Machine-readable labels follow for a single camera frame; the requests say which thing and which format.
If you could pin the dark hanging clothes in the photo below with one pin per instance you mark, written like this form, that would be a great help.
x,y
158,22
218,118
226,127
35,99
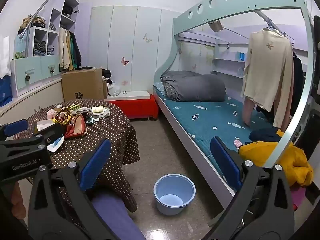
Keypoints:
x,y
298,80

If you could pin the white plastic bag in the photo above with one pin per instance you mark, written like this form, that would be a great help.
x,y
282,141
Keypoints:
x,y
113,88

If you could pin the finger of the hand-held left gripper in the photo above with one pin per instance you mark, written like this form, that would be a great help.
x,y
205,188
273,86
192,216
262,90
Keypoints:
x,y
51,132
16,127

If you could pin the folded grey blue clothes stack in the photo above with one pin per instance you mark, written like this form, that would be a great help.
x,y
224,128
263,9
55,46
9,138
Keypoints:
x,y
40,48
51,50

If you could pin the blue pillow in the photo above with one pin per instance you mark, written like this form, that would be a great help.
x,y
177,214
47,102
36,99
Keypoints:
x,y
158,87

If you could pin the lilac wall shelf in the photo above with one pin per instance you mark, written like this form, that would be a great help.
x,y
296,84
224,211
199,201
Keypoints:
x,y
227,73

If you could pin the olive brown clothes pile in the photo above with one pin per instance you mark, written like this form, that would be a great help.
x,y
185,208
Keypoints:
x,y
32,22

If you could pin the magenta cloth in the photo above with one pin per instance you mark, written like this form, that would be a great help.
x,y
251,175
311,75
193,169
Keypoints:
x,y
298,195

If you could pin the yellow box in plastic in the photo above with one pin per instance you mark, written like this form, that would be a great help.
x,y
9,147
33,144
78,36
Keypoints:
x,y
105,115

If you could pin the black clothes pile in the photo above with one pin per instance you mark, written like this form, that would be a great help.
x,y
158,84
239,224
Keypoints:
x,y
107,74

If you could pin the red brown snack bag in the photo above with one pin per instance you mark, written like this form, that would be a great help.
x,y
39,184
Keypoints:
x,y
76,127

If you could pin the pink butterfly sticker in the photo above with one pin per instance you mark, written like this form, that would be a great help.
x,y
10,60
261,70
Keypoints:
x,y
124,60

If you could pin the blue bag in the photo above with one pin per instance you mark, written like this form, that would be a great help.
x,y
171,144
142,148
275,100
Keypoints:
x,y
5,92

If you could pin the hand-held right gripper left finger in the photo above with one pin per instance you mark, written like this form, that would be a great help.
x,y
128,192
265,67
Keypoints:
x,y
96,165

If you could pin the white hanging cloth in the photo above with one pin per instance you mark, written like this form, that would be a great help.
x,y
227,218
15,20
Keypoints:
x,y
5,57

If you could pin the green hanging garment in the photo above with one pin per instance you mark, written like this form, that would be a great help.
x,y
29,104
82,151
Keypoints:
x,y
72,52

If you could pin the beige hanging cloth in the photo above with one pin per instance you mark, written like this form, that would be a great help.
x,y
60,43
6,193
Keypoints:
x,y
216,26

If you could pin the metal clothes rail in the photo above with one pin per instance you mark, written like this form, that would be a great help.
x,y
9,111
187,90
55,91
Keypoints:
x,y
265,18

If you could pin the plastic-wrapped grey magazine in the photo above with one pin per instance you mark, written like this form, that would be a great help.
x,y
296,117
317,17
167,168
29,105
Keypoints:
x,y
83,111

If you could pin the red bench with white top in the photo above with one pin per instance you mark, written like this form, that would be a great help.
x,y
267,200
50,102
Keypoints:
x,y
135,107

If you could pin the person's left hand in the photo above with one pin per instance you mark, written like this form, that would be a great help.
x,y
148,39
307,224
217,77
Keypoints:
x,y
19,197

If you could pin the pale butterfly sticker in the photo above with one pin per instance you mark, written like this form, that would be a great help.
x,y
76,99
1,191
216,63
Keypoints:
x,y
147,38

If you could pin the cream hanging sweater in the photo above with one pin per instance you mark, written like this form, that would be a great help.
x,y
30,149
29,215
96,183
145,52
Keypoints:
x,y
267,75

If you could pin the grey folded quilt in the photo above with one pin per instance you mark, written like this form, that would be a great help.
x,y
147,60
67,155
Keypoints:
x,y
197,87

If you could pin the gold crumpled wrapper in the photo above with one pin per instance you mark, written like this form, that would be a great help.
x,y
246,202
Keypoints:
x,y
62,117

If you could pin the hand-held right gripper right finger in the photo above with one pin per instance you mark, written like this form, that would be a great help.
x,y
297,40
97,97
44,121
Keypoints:
x,y
225,160

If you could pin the yellow jacket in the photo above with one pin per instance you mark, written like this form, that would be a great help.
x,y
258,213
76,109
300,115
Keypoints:
x,y
298,163

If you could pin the metal handrail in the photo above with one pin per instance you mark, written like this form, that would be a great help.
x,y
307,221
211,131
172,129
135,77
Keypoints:
x,y
38,10

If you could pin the black tall panel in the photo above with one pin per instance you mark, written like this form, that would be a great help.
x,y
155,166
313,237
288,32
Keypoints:
x,y
314,130

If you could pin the dark hanging garment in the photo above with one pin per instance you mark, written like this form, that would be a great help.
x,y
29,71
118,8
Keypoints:
x,y
77,52

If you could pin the white stair shelf unit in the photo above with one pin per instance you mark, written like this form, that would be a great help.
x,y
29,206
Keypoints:
x,y
53,17

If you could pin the brown polka-dot tablecloth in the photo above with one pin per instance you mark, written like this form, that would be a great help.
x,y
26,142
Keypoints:
x,y
100,130

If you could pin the pink plush toy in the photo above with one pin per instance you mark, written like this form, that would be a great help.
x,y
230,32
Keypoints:
x,y
53,113

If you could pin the navy folded cloth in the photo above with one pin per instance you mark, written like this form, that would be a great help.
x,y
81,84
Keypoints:
x,y
265,133

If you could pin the brown cardboard box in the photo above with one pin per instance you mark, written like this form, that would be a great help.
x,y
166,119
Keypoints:
x,y
82,85

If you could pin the mint white bunk bed frame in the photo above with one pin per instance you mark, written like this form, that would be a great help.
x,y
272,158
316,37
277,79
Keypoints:
x,y
182,27

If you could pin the mint drawer cabinet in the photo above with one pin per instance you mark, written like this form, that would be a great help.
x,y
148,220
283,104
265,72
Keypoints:
x,y
37,66

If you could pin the white wardrobe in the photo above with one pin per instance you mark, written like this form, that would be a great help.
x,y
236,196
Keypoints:
x,y
130,42

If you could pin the white box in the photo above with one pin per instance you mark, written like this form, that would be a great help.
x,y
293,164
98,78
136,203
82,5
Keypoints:
x,y
43,125

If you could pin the blue cup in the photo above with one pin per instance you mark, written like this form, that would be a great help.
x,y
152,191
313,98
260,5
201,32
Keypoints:
x,y
241,56

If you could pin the pink hanging garment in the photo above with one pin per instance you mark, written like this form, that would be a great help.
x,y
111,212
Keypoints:
x,y
248,112

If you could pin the dark clothes in shelf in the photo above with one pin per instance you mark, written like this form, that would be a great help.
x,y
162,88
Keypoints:
x,y
67,11

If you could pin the teal printed bed sheet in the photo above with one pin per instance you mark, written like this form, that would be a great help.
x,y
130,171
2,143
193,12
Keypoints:
x,y
200,120

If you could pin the white teal packet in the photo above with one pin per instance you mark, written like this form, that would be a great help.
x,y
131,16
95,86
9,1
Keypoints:
x,y
56,143

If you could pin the dark green packet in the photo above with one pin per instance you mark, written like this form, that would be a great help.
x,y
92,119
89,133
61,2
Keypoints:
x,y
89,120

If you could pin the low white cabinet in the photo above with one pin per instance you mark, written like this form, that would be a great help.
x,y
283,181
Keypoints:
x,y
37,97

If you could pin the cream hanging jacket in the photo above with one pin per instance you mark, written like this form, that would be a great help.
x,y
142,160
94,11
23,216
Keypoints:
x,y
65,50

